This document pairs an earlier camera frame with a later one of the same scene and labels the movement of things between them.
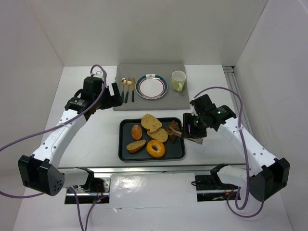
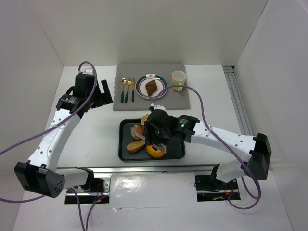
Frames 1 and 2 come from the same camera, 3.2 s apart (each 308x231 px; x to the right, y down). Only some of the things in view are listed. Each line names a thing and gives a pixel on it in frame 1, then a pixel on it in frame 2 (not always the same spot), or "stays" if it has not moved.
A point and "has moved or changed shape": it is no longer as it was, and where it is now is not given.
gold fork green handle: (129, 82) stays
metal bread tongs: (171, 130) has moved or changed shape
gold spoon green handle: (124, 82) stays
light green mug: (178, 80) stays
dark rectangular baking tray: (148, 139) stays
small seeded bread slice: (134, 147) stays
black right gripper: (190, 126) -> (152, 138)
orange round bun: (136, 132) stays
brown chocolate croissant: (174, 124) has moved or changed shape
